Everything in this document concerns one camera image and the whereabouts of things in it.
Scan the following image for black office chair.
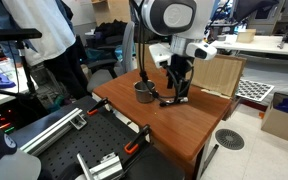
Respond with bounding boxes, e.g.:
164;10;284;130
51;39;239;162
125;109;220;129
83;19;128;79

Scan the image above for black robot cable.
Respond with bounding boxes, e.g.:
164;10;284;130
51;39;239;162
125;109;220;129
129;0;195;103

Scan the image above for light plywood panel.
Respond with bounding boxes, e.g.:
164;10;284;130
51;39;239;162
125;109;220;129
189;54;248;100

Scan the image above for grey office chair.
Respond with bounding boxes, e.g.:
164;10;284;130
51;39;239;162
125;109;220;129
86;20;136;93

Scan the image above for open brown cardboard box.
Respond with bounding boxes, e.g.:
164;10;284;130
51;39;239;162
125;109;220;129
260;91;288;147

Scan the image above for round floor drain grate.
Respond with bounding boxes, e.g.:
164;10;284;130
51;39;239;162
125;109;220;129
214;128;246;151

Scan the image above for black control box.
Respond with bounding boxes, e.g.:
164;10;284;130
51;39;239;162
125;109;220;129
0;105;29;135

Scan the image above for black stereo camera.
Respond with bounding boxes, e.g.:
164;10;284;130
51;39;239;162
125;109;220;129
0;27;43;43

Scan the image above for black clamp orange handle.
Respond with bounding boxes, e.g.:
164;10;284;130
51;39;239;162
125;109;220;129
123;124;152;155
86;97;110;117

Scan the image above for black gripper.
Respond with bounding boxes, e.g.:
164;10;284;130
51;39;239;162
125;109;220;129
165;53;196;98

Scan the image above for dark table leg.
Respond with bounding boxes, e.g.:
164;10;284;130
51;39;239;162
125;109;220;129
192;143;220;180

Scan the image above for white lab table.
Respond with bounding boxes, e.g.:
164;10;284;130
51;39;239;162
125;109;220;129
211;33;288;58

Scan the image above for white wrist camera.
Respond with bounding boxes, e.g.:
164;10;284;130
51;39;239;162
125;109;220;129
148;41;218;70

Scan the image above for black camera stand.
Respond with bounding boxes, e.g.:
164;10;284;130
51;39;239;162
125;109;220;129
0;39;40;101

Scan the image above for standing person white shirt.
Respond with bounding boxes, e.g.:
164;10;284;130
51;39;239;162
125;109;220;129
0;0;90;101

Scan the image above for white side desk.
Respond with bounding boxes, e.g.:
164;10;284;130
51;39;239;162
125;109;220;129
0;58;30;113

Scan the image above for black white Expo marker pen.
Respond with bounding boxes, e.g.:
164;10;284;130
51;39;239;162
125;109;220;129
159;96;190;108

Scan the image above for checkered calibration board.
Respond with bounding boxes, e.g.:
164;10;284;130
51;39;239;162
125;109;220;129
235;77;276;103

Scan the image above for aluminium extrusion rail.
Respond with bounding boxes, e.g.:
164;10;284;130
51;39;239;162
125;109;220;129
19;106;88;157
76;151;125;180

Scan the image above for silver metal pot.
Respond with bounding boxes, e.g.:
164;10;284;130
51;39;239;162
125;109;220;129
133;79;160;104

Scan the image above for small wooden box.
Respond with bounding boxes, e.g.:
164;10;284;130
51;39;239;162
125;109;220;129
235;28;258;44

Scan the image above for brown wooden cabinet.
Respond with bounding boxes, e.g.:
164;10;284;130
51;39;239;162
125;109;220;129
90;0;132;26

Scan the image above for black perforated breadboard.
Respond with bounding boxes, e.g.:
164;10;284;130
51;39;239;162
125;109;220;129
10;95;187;180

